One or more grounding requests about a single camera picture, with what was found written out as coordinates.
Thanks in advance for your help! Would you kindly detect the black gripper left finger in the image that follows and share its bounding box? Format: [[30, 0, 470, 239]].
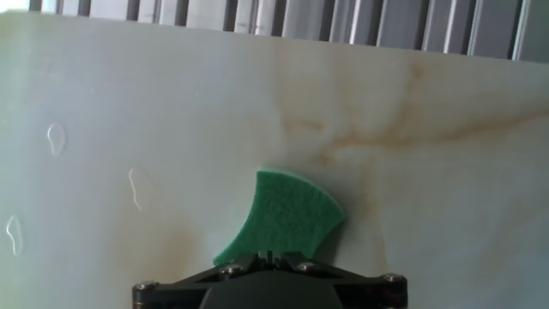
[[131, 252, 271, 309]]

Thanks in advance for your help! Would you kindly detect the beige marble slab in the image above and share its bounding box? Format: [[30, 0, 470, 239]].
[[0, 10, 549, 309]]

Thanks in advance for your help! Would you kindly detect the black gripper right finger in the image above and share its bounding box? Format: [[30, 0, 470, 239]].
[[281, 251, 408, 309]]

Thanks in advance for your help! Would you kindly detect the green sponge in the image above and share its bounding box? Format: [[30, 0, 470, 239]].
[[213, 169, 347, 267]]

